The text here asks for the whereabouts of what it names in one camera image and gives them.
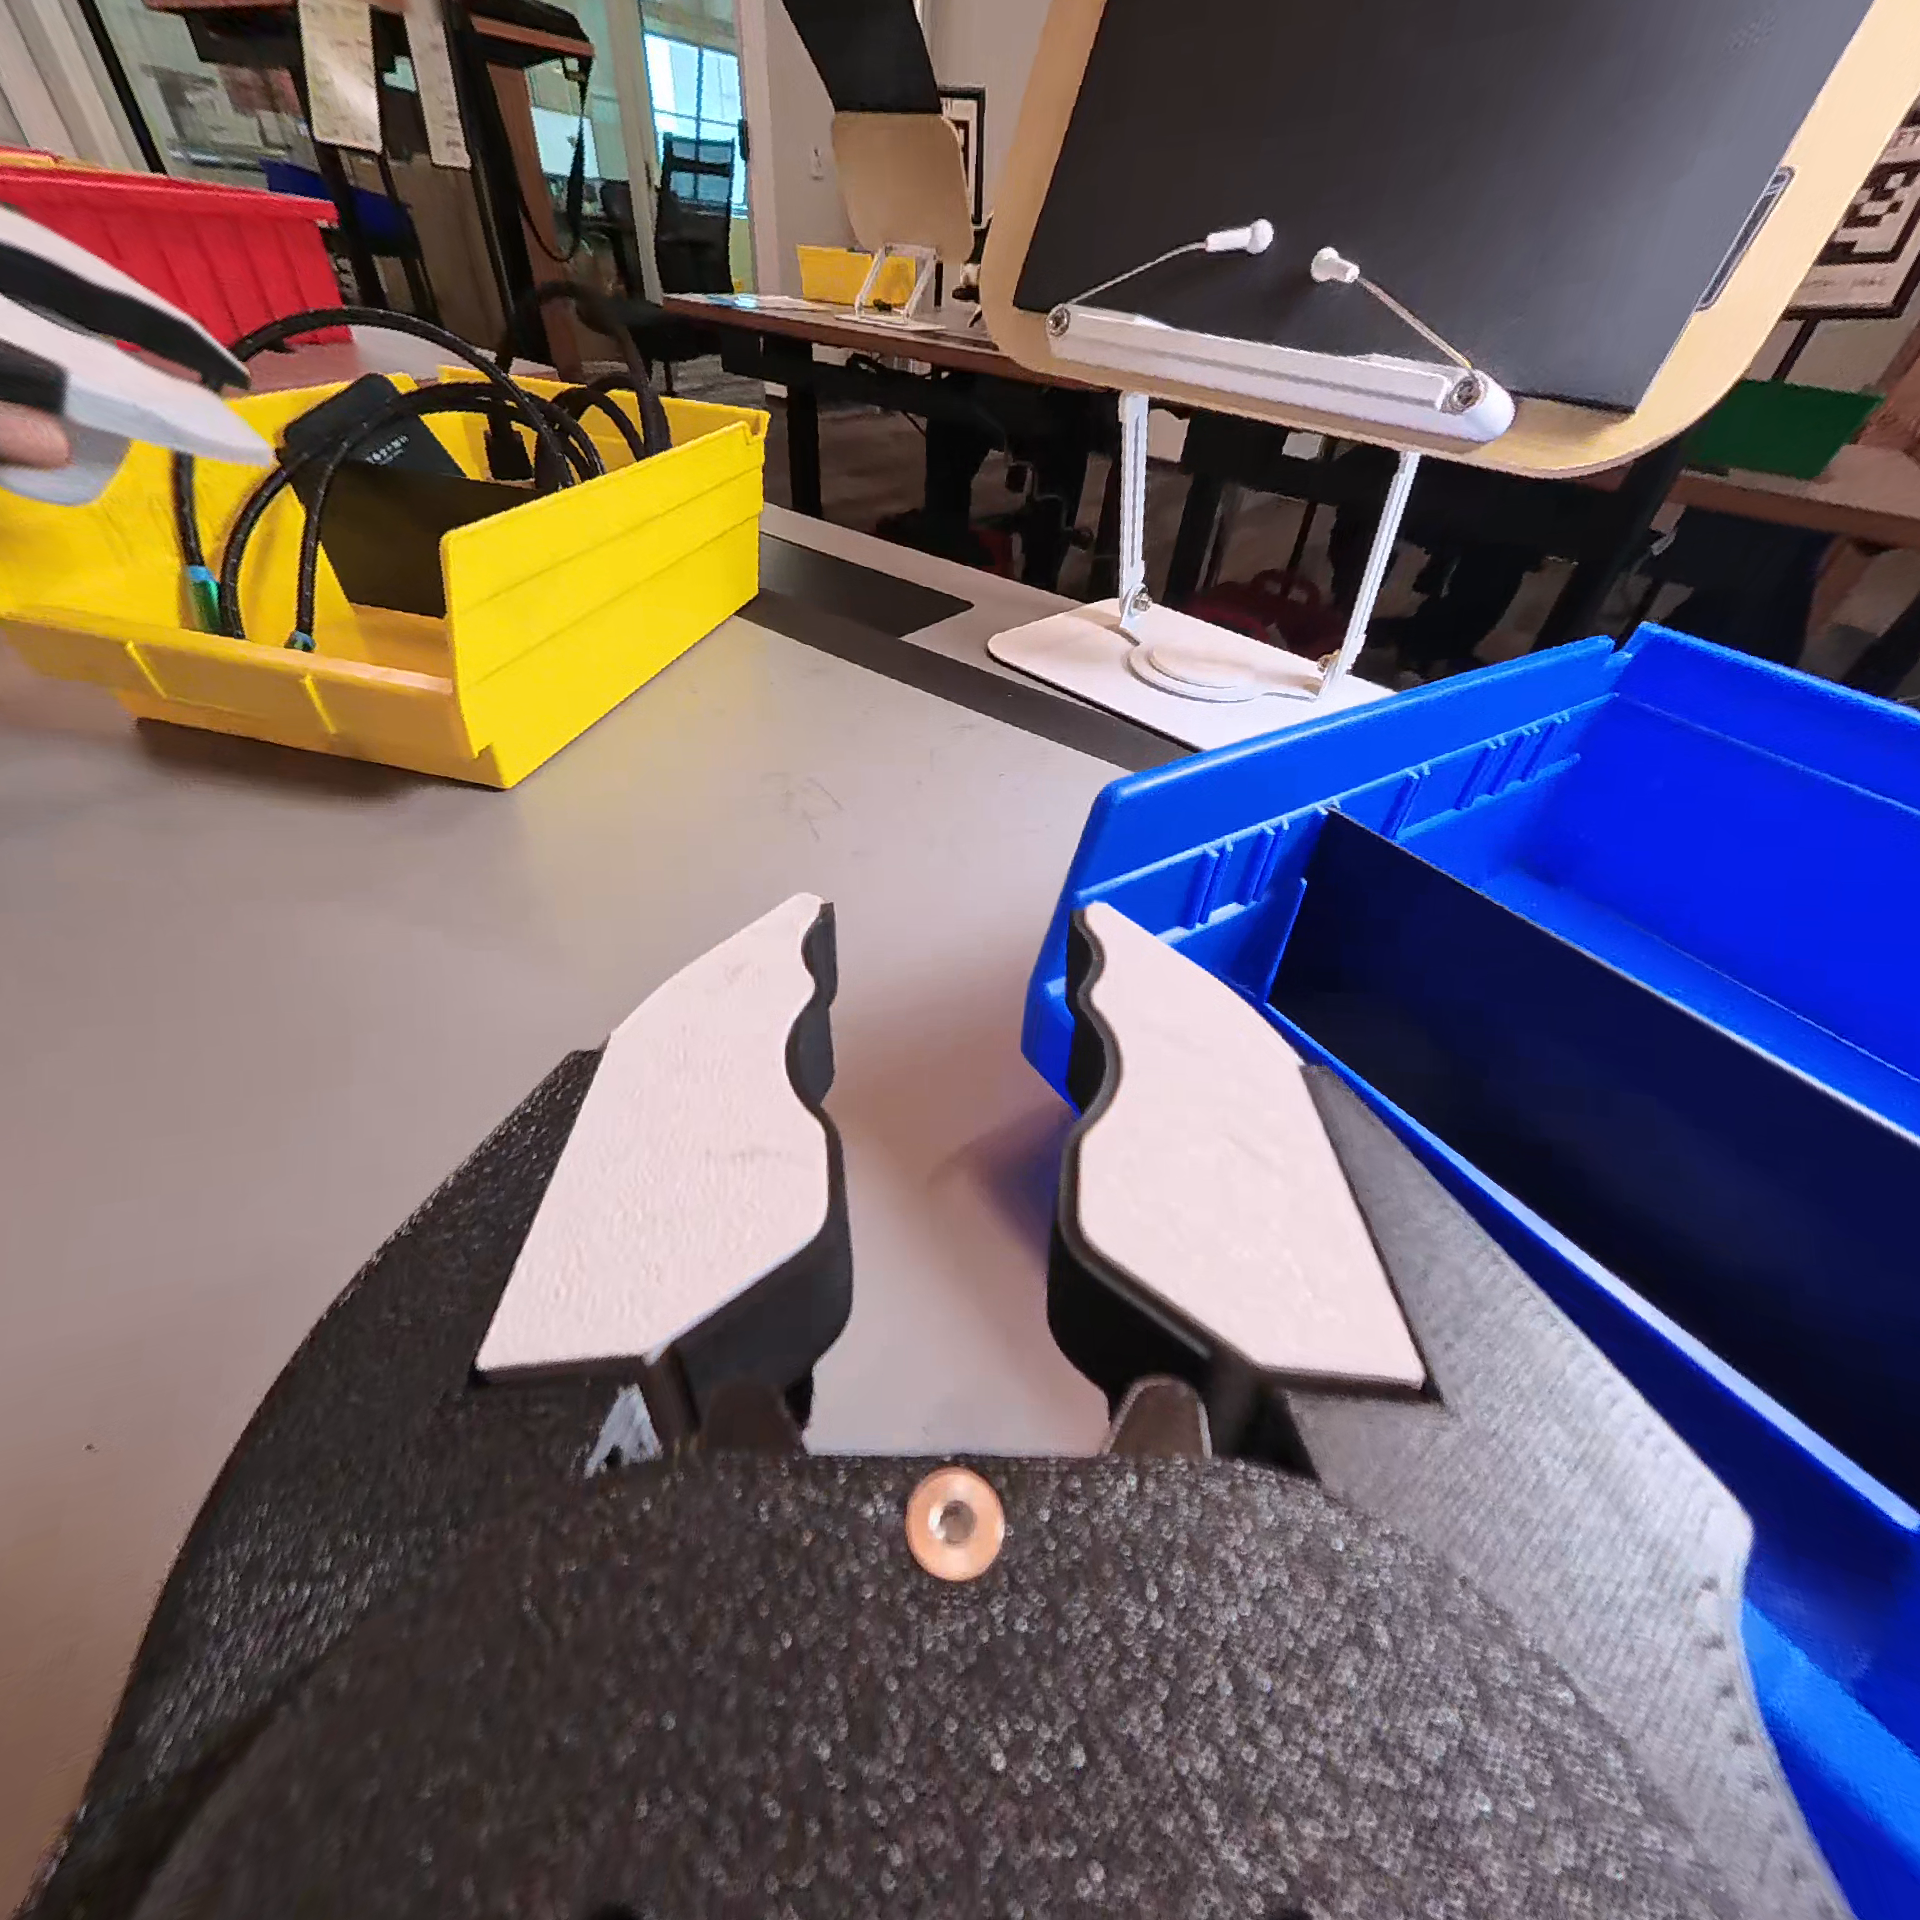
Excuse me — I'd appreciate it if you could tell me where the green board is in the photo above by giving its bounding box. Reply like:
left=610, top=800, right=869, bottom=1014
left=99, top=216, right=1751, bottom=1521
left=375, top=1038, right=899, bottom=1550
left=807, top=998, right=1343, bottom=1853
left=1677, top=377, right=1891, bottom=484

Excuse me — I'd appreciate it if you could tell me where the black bin divider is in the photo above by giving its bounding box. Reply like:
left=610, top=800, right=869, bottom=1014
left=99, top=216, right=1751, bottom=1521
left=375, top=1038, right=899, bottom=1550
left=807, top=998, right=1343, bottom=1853
left=322, top=472, right=534, bottom=620

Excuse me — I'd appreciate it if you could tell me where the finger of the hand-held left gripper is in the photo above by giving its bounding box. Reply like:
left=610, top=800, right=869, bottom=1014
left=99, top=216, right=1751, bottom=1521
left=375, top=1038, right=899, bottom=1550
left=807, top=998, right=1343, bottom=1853
left=0, top=201, right=253, bottom=396
left=0, top=291, right=276, bottom=507

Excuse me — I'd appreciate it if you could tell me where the black office chair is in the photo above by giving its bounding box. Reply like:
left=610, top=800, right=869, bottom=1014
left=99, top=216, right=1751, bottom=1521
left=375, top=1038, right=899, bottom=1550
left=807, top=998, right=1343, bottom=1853
left=654, top=132, right=741, bottom=301

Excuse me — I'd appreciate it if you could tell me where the black wood-edged board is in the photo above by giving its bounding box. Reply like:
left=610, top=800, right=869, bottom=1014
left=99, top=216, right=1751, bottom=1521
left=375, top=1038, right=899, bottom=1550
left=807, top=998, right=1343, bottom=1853
left=979, top=0, right=1920, bottom=481
left=780, top=0, right=976, bottom=264

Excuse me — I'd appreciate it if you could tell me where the tall standing desk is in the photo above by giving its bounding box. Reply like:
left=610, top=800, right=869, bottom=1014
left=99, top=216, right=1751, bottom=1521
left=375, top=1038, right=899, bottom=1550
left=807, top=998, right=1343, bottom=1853
left=151, top=0, right=599, bottom=362

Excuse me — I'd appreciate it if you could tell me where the black blue braided HDMI cable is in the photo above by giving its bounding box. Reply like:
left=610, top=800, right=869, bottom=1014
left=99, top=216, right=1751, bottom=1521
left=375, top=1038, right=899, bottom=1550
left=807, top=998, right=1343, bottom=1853
left=166, top=305, right=526, bottom=641

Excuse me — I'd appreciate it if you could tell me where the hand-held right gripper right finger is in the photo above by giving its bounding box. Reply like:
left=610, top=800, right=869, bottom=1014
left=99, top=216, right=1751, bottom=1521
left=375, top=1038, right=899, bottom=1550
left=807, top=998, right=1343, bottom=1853
left=1043, top=900, right=1430, bottom=1402

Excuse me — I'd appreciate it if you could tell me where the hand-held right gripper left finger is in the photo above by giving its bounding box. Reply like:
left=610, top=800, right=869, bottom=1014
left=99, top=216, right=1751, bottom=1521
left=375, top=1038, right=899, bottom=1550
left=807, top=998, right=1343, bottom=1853
left=472, top=895, right=854, bottom=1439

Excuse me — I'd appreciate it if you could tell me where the red storage tote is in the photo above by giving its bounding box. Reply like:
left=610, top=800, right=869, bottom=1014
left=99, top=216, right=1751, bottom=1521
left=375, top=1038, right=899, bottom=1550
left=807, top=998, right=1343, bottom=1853
left=1186, top=572, right=1350, bottom=664

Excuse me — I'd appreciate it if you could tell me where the yellow plastic bin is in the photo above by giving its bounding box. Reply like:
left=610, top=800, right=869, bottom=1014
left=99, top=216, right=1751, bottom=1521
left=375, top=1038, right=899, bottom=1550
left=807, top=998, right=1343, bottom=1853
left=794, top=242, right=919, bottom=310
left=0, top=364, right=769, bottom=793

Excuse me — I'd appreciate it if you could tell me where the brown standing desk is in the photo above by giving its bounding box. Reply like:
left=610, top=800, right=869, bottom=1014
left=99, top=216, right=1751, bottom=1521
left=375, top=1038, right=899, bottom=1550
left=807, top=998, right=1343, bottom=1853
left=659, top=291, right=1920, bottom=664

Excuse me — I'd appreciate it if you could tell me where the cart with blue bins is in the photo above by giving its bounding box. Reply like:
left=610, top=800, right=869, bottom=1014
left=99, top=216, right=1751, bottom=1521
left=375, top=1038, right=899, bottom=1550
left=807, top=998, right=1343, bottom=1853
left=262, top=155, right=423, bottom=310

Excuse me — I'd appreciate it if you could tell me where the red ribbed bin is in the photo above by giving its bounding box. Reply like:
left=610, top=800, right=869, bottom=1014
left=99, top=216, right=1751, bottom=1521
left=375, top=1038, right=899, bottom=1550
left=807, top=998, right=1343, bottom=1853
left=0, top=162, right=350, bottom=348

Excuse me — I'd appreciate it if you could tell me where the blue plastic bin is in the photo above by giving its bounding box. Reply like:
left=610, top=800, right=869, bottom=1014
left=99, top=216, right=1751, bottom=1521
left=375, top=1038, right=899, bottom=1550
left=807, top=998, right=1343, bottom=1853
left=1018, top=620, right=1920, bottom=1920

